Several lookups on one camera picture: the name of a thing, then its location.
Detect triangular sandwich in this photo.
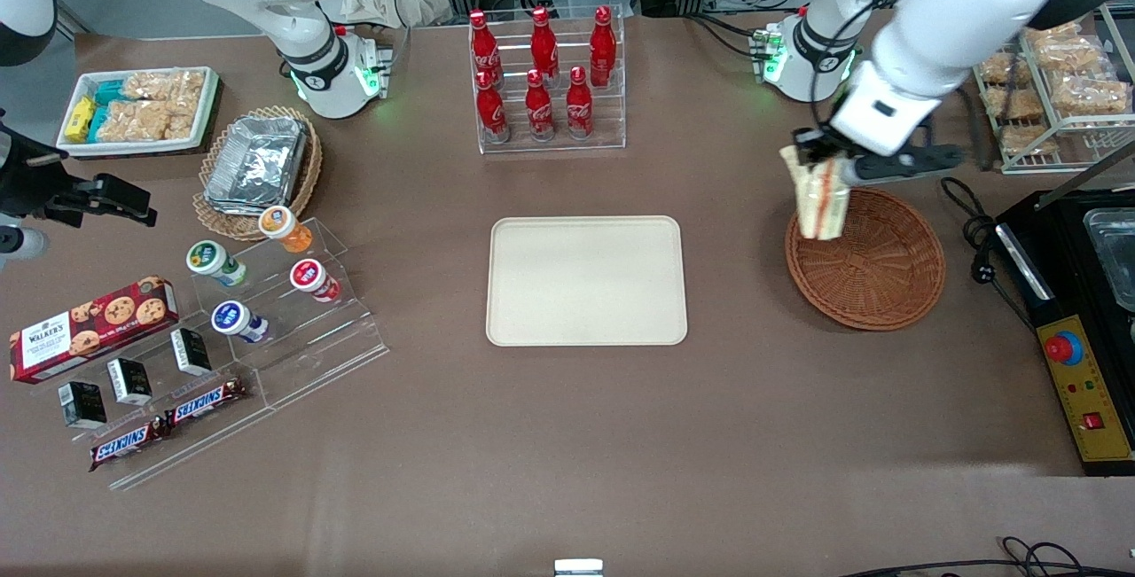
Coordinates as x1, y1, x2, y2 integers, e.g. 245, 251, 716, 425
779, 145, 854, 242

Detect brown wicker basket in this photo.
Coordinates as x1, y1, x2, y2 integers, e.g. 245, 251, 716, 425
785, 186, 946, 331

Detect white rectangular snack tray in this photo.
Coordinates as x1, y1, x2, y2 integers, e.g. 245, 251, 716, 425
56, 66, 221, 158

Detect light wicker basket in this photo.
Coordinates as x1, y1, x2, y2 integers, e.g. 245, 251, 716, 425
192, 105, 324, 242

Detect beige plastic tray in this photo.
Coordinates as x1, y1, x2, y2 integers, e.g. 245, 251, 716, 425
486, 215, 689, 347

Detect yellow snack packet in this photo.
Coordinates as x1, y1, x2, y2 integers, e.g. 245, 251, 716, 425
64, 97, 98, 143

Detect clear bag of crackers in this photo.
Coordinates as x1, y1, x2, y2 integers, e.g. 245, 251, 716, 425
122, 70, 207, 106
98, 99, 198, 143

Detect green lid yogurt cup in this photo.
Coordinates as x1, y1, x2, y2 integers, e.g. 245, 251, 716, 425
185, 240, 249, 288

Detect bagged fried snack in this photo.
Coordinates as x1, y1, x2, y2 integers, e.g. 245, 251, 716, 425
1033, 36, 1111, 78
985, 87, 1048, 122
1024, 21, 1084, 51
999, 122, 1061, 158
979, 52, 1035, 87

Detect red Walkers cookie box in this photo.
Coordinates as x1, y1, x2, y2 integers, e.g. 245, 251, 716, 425
9, 277, 181, 385

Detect stack of foil trays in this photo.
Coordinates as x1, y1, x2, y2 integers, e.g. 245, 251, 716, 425
203, 116, 309, 214

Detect small black box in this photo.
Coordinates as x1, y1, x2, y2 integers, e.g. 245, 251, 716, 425
170, 328, 214, 377
59, 381, 108, 431
106, 358, 154, 407

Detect blue lid yogurt cup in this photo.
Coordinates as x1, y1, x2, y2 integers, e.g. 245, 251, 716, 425
210, 300, 270, 344

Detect orange lid yogurt cup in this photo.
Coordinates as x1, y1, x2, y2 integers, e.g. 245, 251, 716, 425
258, 206, 315, 254

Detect clear acrylic bottle rack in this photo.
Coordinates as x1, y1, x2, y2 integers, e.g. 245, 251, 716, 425
467, 5, 627, 155

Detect red lid yogurt cup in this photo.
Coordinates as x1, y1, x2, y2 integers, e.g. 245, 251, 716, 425
289, 259, 342, 304

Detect Snickers chocolate bar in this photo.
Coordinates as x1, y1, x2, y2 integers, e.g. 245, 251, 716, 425
89, 422, 171, 473
164, 378, 250, 430

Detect red cola bottle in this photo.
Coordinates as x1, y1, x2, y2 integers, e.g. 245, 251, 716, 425
589, 6, 618, 89
529, 7, 560, 87
524, 69, 556, 143
565, 66, 595, 141
469, 10, 505, 87
475, 70, 512, 144

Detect black table appliance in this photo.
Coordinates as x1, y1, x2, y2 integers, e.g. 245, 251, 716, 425
993, 189, 1135, 477

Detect clear acrylic stepped snack stand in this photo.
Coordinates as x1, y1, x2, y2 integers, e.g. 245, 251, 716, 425
27, 327, 278, 492

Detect clear acrylic stepped cup stand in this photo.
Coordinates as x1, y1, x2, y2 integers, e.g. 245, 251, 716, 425
190, 217, 391, 410

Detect clear metal-rimmed container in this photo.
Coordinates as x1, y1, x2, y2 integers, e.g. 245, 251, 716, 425
1083, 207, 1135, 313

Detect yellow control panel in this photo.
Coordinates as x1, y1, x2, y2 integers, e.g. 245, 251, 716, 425
1037, 315, 1135, 465

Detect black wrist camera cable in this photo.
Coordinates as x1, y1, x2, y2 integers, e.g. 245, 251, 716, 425
816, 0, 898, 135

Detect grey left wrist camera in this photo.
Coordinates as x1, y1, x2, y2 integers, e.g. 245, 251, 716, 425
841, 144, 967, 187

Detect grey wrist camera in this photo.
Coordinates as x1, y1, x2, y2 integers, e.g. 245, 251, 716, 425
841, 144, 967, 187
0, 226, 51, 261

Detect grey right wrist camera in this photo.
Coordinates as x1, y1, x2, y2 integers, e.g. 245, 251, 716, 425
0, 226, 51, 261

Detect black power cable with plug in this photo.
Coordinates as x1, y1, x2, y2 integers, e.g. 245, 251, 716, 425
940, 176, 1040, 331

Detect white wire rack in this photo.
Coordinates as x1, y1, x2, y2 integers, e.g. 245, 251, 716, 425
970, 3, 1135, 175

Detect black cable loops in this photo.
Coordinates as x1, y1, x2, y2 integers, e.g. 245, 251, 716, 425
841, 536, 1135, 577

